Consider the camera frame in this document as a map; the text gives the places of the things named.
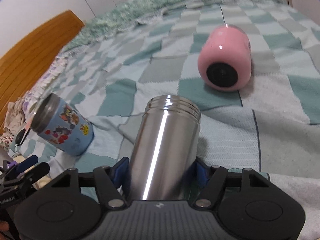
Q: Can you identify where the floral pillow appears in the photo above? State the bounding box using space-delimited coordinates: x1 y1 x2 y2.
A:
1 56 68 152

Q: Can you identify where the blue sticker cup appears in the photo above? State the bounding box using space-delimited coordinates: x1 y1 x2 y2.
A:
30 93 94 156

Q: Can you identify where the stainless steel cup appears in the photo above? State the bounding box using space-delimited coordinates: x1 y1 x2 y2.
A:
123 95 201 201

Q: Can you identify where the pink cup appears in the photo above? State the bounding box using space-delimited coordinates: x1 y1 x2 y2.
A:
197 24 252 92

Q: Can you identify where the green fluffy duvet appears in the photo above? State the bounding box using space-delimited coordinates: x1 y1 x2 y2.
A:
61 0 286 53

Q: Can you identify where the wooden headboard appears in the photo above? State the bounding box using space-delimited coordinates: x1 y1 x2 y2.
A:
1 10 84 132

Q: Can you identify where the checkered green blanket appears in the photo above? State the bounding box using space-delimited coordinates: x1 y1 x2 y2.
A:
10 0 320 240

